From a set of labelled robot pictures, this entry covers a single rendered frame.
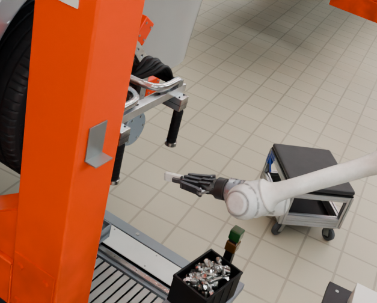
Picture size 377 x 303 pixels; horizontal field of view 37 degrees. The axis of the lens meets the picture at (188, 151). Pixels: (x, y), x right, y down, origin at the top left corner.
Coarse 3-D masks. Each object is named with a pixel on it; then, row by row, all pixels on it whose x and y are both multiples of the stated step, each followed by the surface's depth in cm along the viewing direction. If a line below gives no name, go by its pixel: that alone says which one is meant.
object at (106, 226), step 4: (104, 220) 254; (104, 224) 255; (108, 224) 254; (104, 228) 250; (108, 228) 253; (104, 232) 251; (108, 232) 255; (100, 236) 250; (104, 236) 253; (108, 236) 257; (100, 240) 252
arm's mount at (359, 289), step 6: (354, 288) 223; (360, 288) 220; (366, 288) 220; (354, 294) 216; (360, 294) 216; (366, 294) 217; (372, 294) 218; (348, 300) 225; (354, 300) 213; (360, 300) 214; (366, 300) 214; (372, 300) 215
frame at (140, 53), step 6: (138, 42) 198; (138, 48) 200; (138, 54) 202; (144, 54) 205; (138, 60) 204; (132, 66) 213; (132, 72) 214; (138, 90) 215; (144, 90) 218; (144, 96) 220
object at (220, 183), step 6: (216, 180) 190; (222, 180) 190; (204, 186) 192; (210, 186) 192; (216, 186) 189; (222, 186) 188; (210, 192) 190; (216, 192) 189; (222, 192) 189; (216, 198) 191; (222, 198) 190
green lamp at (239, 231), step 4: (232, 228) 191; (236, 228) 191; (240, 228) 191; (232, 232) 190; (236, 232) 190; (240, 232) 190; (244, 232) 192; (228, 236) 192; (232, 236) 191; (236, 236) 190; (240, 236) 189; (236, 240) 190
